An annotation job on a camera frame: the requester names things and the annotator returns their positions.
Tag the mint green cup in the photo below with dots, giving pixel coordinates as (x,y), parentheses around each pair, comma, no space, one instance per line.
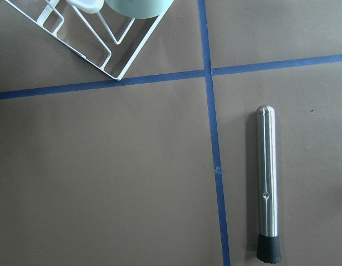
(139,9)

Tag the steel muddler black tip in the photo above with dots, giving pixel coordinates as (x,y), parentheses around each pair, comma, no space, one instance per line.
(268,247)

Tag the white wire cup rack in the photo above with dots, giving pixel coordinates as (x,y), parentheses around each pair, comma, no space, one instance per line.
(104,38)

